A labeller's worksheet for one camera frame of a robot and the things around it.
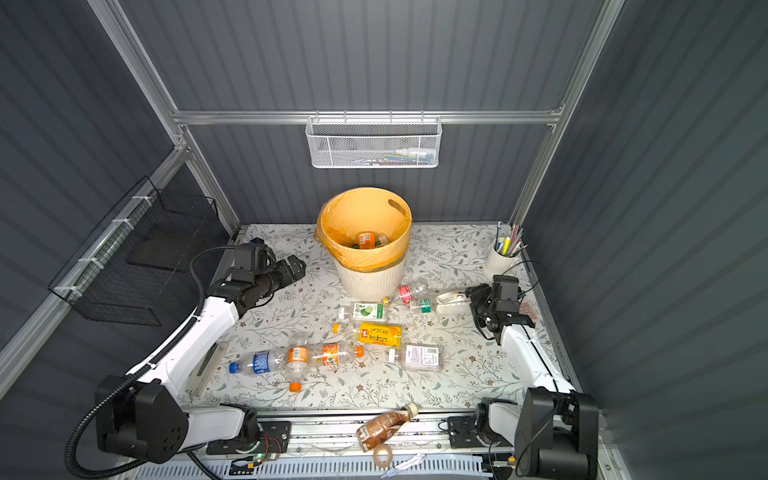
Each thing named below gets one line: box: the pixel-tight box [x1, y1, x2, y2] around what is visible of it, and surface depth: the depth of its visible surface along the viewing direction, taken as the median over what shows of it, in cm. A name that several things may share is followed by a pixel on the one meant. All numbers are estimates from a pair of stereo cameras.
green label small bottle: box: [337, 302, 387, 321], surface depth 93 cm
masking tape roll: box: [373, 444, 393, 468], surface depth 72 cm
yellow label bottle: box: [332, 322, 403, 348], surface depth 88 cm
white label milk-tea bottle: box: [436, 291, 472, 315], surface depth 86 cm
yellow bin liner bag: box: [315, 187, 413, 272], surface depth 91 cm
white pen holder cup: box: [486, 237, 521, 276], surface depth 102 cm
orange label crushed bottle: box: [309, 343, 365, 367], surface depth 86 cm
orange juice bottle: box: [358, 233, 375, 250], surface depth 98 cm
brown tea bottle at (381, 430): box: [356, 402, 419, 453], surface depth 72 cm
